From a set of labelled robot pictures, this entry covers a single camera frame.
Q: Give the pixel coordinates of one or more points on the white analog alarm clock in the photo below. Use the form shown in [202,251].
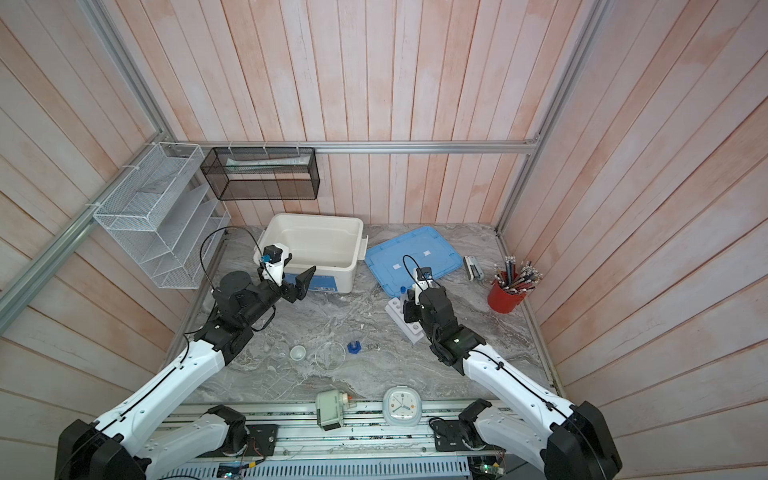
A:
[402,407]

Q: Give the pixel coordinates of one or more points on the white green timer device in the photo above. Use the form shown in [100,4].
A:
[330,408]

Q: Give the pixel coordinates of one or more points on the black mesh wall basket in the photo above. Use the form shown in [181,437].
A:
[262,173]

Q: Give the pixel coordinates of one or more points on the white plastic storage bin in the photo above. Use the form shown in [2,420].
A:
[333,245]

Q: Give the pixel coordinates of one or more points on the clear glass petri dish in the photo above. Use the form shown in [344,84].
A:
[330,356]

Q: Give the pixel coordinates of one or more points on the red pencil cup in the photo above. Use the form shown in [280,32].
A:
[512,283]

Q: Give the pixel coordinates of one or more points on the small white dish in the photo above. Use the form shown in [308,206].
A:
[298,353]

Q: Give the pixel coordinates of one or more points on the white mesh wall shelf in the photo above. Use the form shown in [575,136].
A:
[169,225]

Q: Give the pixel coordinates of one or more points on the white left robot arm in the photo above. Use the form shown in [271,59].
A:
[122,443]

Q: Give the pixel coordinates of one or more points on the blue base glass cylinder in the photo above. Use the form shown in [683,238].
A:
[354,347]

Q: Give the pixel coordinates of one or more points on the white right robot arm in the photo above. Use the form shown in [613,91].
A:
[559,438]

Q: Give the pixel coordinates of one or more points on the blue plastic bin lid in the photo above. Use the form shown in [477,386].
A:
[426,245]

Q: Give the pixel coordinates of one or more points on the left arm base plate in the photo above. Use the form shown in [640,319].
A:
[261,440]

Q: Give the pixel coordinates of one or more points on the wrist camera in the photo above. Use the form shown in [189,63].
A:
[272,254]
[424,275]

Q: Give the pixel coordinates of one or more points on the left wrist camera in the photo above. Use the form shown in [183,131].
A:
[272,254]

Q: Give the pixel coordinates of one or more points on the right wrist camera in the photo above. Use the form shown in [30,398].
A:
[424,275]

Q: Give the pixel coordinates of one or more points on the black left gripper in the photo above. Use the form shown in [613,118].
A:
[300,289]

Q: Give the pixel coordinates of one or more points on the white test tube rack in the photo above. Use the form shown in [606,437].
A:
[413,331]

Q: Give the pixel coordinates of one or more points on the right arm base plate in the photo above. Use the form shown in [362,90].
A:
[457,435]

